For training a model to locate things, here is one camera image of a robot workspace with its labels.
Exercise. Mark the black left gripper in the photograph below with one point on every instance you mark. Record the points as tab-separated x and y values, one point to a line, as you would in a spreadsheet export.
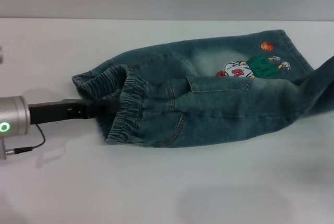
57	111

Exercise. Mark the blue denim shorts with cartoon patch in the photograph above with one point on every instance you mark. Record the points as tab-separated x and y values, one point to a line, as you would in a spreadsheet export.
208	104

